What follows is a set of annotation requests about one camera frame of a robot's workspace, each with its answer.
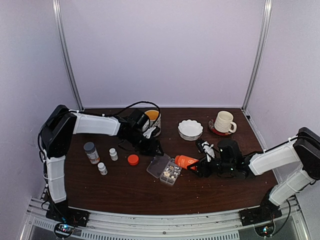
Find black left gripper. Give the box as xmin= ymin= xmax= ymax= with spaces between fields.
xmin=124 ymin=129 xmax=165 ymax=157

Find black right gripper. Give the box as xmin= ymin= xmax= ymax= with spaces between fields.
xmin=187 ymin=155 xmax=235 ymax=178

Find orange pill bottle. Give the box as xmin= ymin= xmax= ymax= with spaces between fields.
xmin=174 ymin=155 xmax=199 ymax=170

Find orange bottle cap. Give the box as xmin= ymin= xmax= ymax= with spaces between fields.
xmin=127 ymin=154 xmax=140 ymax=166

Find clear plastic pill organizer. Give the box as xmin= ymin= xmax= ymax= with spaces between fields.
xmin=146 ymin=154 xmax=182 ymax=186

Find grey-capped orange label bottle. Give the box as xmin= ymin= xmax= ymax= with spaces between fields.
xmin=83 ymin=142 xmax=100 ymax=165

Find small white pill bottle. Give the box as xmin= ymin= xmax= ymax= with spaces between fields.
xmin=97 ymin=162 xmax=108 ymax=176

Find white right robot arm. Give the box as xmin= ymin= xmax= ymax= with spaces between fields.
xmin=186 ymin=127 xmax=320 ymax=221

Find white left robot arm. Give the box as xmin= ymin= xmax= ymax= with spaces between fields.
xmin=38 ymin=104 xmax=164 ymax=222

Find white pills in organizer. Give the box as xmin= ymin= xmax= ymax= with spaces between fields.
xmin=161 ymin=170 xmax=180 ymax=182

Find yellow-lined patterned mug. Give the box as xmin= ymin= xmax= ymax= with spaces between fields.
xmin=144 ymin=109 xmax=161 ymax=137

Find white scalloped dish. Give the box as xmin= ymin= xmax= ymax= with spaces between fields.
xmin=177 ymin=119 xmax=204 ymax=141

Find red saucer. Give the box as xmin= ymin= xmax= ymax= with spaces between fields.
xmin=208 ymin=118 xmax=233 ymax=137

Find white ribbed cup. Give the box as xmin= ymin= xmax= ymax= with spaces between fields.
xmin=214 ymin=110 xmax=237 ymax=134

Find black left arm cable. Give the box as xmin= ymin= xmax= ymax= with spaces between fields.
xmin=37 ymin=101 xmax=162 ymax=161

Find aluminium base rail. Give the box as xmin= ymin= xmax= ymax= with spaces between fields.
xmin=17 ymin=197 xmax=311 ymax=240

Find aluminium frame post left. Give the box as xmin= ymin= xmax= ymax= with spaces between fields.
xmin=52 ymin=0 xmax=85 ymax=110

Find aluminium frame post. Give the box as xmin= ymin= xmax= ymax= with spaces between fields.
xmin=241 ymin=0 xmax=273 ymax=113
xmin=52 ymin=0 xmax=85 ymax=110

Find aluminium frame post right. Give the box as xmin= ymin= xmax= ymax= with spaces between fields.
xmin=241 ymin=0 xmax=273 ymax=113

